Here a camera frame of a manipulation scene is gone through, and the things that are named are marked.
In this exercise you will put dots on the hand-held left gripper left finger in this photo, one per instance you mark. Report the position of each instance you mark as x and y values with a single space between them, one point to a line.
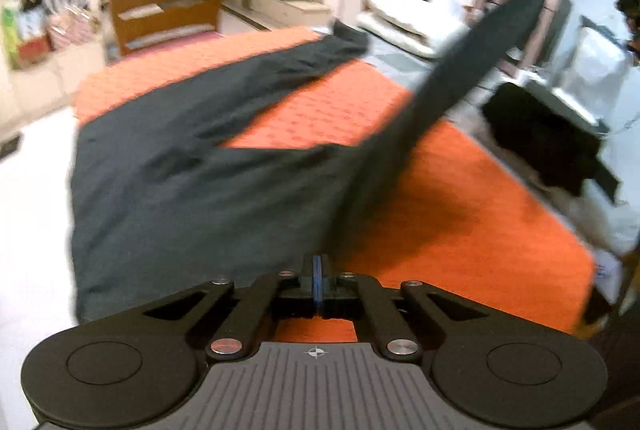
306 290

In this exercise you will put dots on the orange flower-print mat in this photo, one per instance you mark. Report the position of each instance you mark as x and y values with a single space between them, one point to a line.
450 220

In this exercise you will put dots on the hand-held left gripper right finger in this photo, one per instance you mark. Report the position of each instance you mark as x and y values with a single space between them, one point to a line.
327 290

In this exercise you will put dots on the cluttered storage shelf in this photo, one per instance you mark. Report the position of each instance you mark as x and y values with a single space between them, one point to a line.
45 40

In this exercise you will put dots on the low wooden cabinet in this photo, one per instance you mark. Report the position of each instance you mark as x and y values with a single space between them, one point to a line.
280 5

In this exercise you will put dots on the black clothes pile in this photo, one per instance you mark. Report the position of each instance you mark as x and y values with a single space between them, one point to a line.
540 140

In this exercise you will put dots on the wooden chair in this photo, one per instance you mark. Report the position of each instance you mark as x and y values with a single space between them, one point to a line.
165 17

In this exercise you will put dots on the white folded duvet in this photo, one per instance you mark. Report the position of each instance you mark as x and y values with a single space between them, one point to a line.
400 17

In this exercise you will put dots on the dark grey pants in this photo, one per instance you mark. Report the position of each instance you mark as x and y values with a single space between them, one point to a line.
175 170

